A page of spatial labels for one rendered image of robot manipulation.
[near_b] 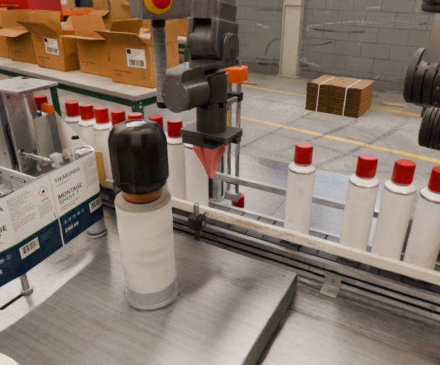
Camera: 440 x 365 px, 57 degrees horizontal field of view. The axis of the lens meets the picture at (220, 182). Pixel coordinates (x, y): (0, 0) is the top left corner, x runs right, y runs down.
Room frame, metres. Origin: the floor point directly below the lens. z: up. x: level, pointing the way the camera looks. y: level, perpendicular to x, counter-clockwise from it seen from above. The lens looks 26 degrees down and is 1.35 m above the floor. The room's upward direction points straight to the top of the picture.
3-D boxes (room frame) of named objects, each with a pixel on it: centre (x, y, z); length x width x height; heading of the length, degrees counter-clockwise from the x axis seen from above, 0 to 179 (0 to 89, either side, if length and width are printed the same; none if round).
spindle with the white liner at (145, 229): (0.54, 0.12, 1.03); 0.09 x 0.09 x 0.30
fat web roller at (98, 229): (0.72, 0.26, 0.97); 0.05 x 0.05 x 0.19
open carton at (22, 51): (3.42, 1.53, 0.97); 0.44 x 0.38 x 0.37; 147
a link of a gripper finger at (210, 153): (0.73, 0.03, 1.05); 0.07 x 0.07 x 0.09; 60
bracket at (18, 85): (0.94, 0.46, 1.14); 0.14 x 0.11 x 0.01; 61
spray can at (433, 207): (0.59, -0.36, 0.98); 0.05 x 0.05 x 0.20
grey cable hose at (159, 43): (0.99, 0.14, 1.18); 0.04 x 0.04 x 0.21
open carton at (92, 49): (2.93, 0.77, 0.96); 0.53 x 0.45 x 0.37; 144
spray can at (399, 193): (0.62, -0.31, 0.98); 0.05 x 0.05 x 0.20
